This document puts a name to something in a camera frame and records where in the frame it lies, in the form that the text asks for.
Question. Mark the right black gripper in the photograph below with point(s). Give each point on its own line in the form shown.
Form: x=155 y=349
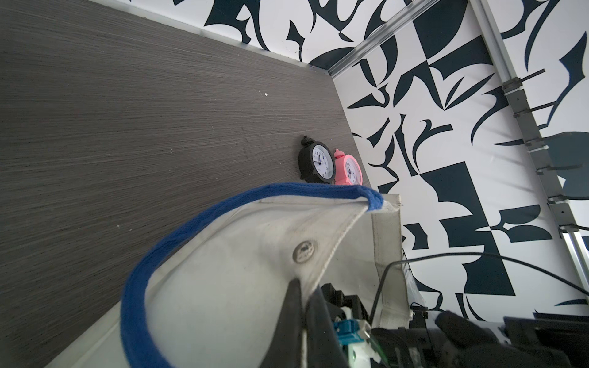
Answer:
x=403 y=338

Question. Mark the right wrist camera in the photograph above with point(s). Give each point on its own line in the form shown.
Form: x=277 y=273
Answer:
x=354 y=337

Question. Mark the pink alarm clock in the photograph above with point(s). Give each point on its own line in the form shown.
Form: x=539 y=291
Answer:
x=347 y=170

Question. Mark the grey wall hook rail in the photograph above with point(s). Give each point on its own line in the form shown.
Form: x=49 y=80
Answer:
x=560 y=157

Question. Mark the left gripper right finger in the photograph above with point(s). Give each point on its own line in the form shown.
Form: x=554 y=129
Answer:
x=323 y=349

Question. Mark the white canvas bag blue handles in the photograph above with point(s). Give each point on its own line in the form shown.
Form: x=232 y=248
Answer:
x=210 y=294

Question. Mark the black round alarm clock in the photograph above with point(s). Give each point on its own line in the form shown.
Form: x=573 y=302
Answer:
x=315 y=163

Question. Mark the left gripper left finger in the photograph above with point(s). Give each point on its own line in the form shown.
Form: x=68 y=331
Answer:
x=285 y=349

